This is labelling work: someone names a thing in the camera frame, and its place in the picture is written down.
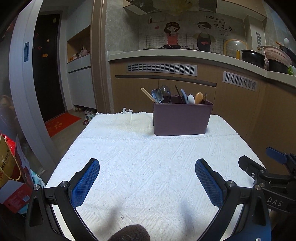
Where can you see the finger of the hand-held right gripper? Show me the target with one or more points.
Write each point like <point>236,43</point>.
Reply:
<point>275,154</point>
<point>248,165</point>

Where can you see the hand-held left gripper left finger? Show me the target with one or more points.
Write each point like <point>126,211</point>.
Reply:
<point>85,183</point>

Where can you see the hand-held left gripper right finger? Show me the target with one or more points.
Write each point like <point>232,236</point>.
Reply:
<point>209,183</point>

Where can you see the purple plastic utensil holder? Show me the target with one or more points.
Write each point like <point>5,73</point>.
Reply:
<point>182,120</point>

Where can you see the small metal spoon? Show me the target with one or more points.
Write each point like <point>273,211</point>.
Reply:
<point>205,96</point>

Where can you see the wooden spoon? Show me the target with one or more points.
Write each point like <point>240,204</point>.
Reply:
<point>198,97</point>

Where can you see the white ceramic spoon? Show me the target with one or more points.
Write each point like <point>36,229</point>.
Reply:
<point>191,99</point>

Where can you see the grey-blue ceramic spoon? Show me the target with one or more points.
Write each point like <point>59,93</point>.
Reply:
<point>183,93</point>

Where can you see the large metal spoon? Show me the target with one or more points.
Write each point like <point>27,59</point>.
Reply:
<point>165,90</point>

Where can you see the blue face mask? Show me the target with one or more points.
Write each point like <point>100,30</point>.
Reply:
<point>37,179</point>

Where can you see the white woven tablecloth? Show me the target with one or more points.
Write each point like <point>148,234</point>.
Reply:
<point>138,162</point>

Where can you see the red doormat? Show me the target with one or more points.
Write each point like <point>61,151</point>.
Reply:
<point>61,125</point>

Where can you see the pair of slippers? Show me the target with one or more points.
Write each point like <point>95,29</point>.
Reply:
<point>89,119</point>

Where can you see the brown kitchen counter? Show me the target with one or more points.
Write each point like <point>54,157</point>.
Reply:
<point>231,104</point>

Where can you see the red cardboard box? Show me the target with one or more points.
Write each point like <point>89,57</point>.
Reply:
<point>16,199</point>

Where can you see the yellow red gift bag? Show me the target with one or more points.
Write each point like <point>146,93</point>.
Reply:
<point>7,162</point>

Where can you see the short white vent grille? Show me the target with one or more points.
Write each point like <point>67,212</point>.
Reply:
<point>239,80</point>

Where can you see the green vegetables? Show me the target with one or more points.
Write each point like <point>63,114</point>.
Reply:
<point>291,70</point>

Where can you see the deep black pot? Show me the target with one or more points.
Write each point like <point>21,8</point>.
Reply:
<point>277,66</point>

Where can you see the white shoe cabinet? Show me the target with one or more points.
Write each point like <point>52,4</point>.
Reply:
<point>81,88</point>

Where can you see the wide black pot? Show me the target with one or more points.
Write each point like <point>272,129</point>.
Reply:
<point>253,59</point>

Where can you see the pink colander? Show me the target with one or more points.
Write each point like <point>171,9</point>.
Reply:
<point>277,54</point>

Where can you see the yellow bottle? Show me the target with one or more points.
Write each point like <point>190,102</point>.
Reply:
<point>238,54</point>

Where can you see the white ladle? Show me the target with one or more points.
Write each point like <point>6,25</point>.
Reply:
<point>286,41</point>

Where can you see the yellow-rimmed glass lid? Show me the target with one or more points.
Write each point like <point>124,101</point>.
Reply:
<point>232,47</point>

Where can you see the dark entrance door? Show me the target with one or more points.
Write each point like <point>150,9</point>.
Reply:
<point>48,69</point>

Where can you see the long white vent grille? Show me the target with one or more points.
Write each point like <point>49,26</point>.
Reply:
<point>161,69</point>

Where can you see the pale shoes pile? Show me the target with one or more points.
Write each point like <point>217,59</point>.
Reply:
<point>79,53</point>

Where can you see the range hood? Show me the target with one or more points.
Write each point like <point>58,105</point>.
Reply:
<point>143,5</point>

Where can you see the white sliding door frame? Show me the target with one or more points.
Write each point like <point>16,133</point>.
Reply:
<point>20,92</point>

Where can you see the cartoon wall poster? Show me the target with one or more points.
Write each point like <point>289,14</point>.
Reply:
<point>172,32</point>

